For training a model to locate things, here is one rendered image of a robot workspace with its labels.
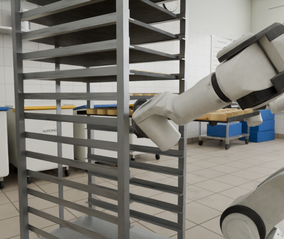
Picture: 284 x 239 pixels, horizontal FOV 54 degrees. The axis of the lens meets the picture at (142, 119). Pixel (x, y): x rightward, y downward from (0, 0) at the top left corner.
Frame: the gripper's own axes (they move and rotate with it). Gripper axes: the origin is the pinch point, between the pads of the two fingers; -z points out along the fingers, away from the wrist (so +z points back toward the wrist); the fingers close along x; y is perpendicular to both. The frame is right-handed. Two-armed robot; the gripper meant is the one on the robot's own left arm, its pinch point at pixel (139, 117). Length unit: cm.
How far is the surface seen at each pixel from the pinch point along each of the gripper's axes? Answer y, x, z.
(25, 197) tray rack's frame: 47, -41, -45
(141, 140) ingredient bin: -46, -49, -251
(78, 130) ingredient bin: 31, -33, -228
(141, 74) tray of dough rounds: -2.9, 15.2, -12.8
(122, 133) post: 5.7, -5.3, -0.9
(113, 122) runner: 8.2, -2.3, -7.6
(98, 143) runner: 13.3, -10.5, -12.7
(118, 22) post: 6.8, 30.7, -1.8
